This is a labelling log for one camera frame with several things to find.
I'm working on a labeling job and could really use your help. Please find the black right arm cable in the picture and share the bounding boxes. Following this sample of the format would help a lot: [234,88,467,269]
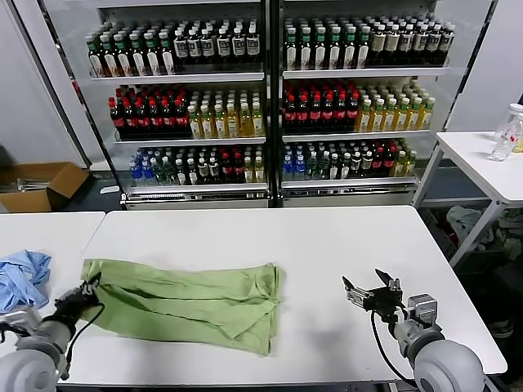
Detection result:
[369,308,420,381]

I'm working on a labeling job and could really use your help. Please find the light green shirt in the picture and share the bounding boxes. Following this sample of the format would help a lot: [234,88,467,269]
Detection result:
[81,257,287,359]

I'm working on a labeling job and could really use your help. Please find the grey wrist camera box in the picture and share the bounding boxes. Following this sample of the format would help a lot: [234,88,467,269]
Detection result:
[407,293,439,324]
[0,309,40,342]

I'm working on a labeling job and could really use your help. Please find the clear white-cap plastic bottle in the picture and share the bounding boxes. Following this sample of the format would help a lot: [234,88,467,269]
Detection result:
[500,103,523,142]

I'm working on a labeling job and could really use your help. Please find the green-cap dark tea bottle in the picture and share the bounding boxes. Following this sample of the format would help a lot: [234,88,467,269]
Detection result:
[159,31,177,76]
[342,27,356,70]
[355,26,371,70]
[327,27,342,70]
[130,33,148,77]
[116,34,134,77]
[284,28,299,71]
[88,37,105,78]
[101,35,119,78]
[313,27,328,71]
[298,28,314,71]
[145,32,163,76]

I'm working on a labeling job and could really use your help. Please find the black shoe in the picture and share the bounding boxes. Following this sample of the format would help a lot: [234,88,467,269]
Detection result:
[488,314,515,339]

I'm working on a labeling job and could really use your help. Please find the beverage cooler cabinet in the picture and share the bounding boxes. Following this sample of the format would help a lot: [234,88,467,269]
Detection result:
[85,0,274,212]
[272,0,454,209]

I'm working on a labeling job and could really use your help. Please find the white side table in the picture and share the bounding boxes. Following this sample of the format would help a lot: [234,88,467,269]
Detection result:
[412,131,523,269]

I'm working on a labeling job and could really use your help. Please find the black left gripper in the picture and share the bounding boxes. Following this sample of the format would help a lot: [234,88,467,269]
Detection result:
[55,271,103,323]

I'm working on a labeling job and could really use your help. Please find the pale green cloth pile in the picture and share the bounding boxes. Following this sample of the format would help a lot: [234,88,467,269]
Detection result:
[494,210,523,261]

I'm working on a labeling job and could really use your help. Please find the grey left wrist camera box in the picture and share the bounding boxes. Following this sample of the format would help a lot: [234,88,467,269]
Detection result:
[0,309,40,342]

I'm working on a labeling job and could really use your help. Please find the beige-label dark drink bottle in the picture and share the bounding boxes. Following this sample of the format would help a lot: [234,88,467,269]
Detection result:
[399,24,414,66]
[385,24,400,66]
[440,23,456,65]
[370,24,387,66]
[427,23,442,65]
[413,24,429,66]

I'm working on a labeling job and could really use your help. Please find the white cooler shelf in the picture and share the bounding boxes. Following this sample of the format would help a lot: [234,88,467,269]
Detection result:
[281,129,433,144]
[281,67,451,81]
[89,72,266,86]
[113,136,267,147]
[124,182,270,196]
[280,176,418,191]

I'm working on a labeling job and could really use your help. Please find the grey white cloth pile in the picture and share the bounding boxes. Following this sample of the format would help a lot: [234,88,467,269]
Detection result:
[445,206,496,253]

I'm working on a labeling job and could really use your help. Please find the open cardboard box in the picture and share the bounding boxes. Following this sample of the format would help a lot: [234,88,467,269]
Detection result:
[0,162,92,215]

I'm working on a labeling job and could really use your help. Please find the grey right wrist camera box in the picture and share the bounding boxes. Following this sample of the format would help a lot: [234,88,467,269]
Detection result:
[407,293,439,324]

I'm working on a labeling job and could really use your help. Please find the open glass cooler door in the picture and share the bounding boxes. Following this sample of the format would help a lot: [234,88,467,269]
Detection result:
[445,0,500,134]
[11,0,123,199]

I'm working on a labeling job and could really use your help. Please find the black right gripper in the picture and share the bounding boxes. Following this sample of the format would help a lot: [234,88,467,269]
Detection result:
[342,268,405,318]

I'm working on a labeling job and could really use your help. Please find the metal rods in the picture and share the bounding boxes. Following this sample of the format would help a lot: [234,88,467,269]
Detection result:
[0,176,56,194]

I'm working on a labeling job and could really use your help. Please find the light blue crumpled cloth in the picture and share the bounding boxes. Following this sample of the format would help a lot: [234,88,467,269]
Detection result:
[0,249,53,315]

